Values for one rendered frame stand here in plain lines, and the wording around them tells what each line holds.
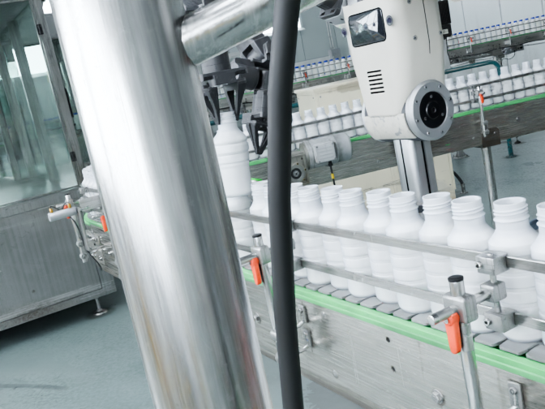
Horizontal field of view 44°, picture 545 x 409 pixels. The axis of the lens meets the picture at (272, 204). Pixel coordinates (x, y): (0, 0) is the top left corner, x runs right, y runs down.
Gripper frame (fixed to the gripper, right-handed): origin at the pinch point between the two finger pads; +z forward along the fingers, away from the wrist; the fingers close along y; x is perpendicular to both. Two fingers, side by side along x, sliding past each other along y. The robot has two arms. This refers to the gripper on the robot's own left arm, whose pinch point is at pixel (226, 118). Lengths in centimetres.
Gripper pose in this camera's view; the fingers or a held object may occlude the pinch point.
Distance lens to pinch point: 132.3
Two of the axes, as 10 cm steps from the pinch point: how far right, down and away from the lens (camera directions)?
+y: 8.4, -2.6, 4.7
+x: -5.0, -0.7, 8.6
